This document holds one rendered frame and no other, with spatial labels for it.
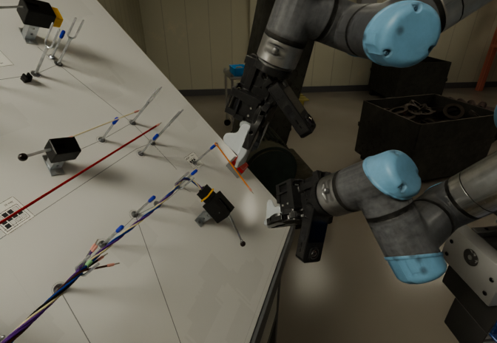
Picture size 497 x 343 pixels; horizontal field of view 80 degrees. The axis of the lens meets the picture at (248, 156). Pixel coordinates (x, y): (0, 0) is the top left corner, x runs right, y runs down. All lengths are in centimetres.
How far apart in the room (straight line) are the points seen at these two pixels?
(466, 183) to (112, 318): 61
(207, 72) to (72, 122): 527
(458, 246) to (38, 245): 81
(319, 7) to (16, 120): 59
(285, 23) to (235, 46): 540
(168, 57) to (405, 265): 570
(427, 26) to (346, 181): 23
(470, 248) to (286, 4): 59
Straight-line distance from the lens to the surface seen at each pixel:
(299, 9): 51
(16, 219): 63
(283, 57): 52
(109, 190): 70
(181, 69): 597
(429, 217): 53
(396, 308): 209
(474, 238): 78
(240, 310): 78
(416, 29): 42
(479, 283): 78
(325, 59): 632
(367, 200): 48
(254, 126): 55
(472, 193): 56
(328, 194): 52
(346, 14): 52
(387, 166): 46
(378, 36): 41
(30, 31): 89
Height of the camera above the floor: 154
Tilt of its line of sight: 27 degrees down
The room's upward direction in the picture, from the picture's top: straight up
